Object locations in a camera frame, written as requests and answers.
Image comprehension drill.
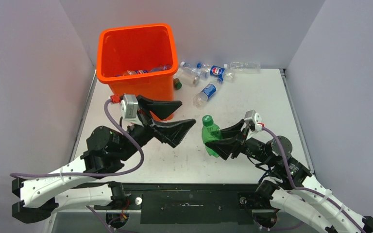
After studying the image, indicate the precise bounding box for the clear empty bottle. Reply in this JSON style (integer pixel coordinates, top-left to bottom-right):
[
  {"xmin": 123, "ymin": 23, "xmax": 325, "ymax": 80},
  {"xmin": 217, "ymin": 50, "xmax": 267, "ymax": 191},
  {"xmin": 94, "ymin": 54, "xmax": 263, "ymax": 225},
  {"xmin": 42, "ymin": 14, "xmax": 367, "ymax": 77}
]
[{"xmin": 227, "ymin": 62, "xmax": 261, "ymax": 74}]

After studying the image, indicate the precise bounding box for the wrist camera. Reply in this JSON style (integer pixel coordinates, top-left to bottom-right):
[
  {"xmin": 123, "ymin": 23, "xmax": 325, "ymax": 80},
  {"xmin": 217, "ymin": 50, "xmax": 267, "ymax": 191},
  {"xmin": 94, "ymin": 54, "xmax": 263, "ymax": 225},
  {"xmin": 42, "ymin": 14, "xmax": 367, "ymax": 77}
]
[
  {"xmin": 244, "ymin": 110, "xmax": 264, "ymax": 132},
  {"xmin": 120, "ymin": 94, "xmax": 138, "ymax": 121}
]

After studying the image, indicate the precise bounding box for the pepsi bottle back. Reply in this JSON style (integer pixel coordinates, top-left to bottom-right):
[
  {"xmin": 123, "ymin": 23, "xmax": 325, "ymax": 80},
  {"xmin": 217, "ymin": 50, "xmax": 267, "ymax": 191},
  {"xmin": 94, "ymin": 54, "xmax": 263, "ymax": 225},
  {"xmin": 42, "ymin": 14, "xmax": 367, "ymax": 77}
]
[{"xmin": 209, "ymin": 66, "xmax": 235, "ymax": 82}]

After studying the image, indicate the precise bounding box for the orange plastic bin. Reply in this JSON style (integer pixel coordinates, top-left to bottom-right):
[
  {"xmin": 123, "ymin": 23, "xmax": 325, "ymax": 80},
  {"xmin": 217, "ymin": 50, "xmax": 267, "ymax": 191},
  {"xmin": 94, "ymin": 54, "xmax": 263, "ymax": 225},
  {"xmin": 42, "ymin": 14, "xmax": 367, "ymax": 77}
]
[{"xmin": 96, "ymin": 23, "xmax": 179, "ymax": 121}]

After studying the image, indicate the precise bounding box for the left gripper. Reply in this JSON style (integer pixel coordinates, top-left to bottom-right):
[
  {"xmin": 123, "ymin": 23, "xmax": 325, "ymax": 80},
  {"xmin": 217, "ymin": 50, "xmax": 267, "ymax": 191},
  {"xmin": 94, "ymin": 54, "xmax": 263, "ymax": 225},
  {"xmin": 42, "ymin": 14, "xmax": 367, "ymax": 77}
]
[{"xmin": 117, "ymin": 96, "xmax": 196, "ymax": 161}]

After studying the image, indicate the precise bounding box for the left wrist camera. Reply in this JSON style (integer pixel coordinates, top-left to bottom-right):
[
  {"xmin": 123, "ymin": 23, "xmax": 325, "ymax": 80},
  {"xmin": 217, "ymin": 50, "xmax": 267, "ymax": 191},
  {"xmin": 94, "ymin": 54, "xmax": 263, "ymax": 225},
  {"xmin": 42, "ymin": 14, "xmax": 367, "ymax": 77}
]
[{"xmin": 120, "ymin": 94, "xmax": 138, "ymax": 121}]

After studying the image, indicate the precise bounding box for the blue cap pepsi bottle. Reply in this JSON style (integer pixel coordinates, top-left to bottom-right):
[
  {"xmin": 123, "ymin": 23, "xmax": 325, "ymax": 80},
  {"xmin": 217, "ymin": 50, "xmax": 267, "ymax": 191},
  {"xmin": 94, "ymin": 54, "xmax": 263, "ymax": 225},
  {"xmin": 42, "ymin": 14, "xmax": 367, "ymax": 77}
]
[{"xmin": 193, "ymin": 79, "xmax": 223, "ymax": 108}]

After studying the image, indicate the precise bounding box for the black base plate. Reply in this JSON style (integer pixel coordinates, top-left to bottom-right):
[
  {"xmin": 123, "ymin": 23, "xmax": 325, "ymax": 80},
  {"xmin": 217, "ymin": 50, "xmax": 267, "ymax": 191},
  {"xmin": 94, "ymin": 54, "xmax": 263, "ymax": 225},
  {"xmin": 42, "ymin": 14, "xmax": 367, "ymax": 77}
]
[{"xmin": 70, "ymin": 183, "xmax": 335, "ymax": 225}]

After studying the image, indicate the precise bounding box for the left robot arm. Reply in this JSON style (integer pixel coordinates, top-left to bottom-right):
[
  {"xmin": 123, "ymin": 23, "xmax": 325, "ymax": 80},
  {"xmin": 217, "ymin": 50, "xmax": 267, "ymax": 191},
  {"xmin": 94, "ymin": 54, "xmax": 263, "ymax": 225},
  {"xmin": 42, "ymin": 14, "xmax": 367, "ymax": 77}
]
[{"xmin": 11, "ymin": 94, "xmax": 196, "ymax": 224}]

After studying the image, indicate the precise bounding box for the clear crushed bottle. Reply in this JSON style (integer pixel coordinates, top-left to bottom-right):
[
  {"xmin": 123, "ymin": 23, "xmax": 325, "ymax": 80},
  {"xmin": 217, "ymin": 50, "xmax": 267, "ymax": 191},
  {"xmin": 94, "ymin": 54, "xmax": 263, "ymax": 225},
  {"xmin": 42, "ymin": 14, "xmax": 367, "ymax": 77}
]
[{"xmin": 175, "ymin": 61, "xmax": 209, "ymax": 86}]

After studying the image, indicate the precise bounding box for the green plastic bottle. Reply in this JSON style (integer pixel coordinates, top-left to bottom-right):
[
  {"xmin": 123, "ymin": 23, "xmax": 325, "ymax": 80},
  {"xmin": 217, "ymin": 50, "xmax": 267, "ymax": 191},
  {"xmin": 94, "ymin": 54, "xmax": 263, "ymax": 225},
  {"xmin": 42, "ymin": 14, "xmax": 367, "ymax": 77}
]
[{"xmin": 202, "ymin": 115, "xmax": 222, "ymax": 145}]

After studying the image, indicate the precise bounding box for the pepsi bottle front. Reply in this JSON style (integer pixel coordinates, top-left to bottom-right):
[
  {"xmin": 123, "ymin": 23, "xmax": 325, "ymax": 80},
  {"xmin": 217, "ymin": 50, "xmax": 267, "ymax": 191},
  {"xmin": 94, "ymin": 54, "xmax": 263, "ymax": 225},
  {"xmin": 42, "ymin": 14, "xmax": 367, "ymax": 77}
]
[{"xmin": 115, "ymin": 69, "xmax": 149, "ymax": 77}]

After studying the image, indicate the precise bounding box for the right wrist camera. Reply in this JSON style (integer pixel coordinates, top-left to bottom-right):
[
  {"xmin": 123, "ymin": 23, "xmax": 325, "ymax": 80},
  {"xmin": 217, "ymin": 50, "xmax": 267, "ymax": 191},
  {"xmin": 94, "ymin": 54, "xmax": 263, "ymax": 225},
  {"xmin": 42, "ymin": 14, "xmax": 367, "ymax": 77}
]
[{"xmin": 244, "ymin": 110, "xmax": 264, "ymax": 132}]

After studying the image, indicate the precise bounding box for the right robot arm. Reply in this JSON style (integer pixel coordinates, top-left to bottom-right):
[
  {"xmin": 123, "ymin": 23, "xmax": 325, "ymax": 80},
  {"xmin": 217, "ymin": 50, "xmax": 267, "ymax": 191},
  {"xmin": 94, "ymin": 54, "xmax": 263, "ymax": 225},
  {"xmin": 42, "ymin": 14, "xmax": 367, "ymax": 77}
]
[{"xmin": 205, "ymin": 120, "xmax": 373, "ymax": 233}]

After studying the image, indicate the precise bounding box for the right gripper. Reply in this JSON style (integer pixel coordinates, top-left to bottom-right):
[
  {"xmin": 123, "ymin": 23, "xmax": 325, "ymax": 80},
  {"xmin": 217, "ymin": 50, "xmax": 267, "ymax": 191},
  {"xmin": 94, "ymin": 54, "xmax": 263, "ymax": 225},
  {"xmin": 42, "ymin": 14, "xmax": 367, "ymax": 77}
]
[{"xmin": 205, "ymin": 119, "xmax": 276, "ymax": 166}]

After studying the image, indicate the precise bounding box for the green cap brown bottle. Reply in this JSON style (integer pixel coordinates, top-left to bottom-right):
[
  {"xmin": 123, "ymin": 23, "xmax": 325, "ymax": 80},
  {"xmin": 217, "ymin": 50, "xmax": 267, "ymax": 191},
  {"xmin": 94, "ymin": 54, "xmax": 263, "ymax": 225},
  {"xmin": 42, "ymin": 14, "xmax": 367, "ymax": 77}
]
[{"xmin": 173, "ymin": 78, "xmax": 183, "ymax": 90}]

